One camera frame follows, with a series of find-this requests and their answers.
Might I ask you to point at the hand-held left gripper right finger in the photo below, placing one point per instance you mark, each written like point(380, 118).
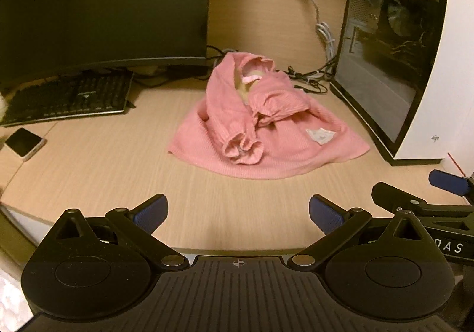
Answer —
point(326, 215)

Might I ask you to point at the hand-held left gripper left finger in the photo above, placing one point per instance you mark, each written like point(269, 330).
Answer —
point(152, 211)

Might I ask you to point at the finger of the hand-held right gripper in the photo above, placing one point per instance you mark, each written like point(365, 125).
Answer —
point(444, 180)
point(400, 198)

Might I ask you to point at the pink knit dress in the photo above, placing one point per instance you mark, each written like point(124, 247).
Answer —
point(281, 146)

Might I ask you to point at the white glass-sided computer case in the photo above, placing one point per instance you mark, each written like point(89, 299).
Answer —
point(426, 57)

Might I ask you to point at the black keyboard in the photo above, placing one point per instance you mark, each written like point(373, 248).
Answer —
point(70, 98)

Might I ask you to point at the white smartphone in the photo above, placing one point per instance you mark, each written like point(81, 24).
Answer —
point(24, 143)

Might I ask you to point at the black computer monitor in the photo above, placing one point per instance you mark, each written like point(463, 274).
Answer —
point(103, 6)

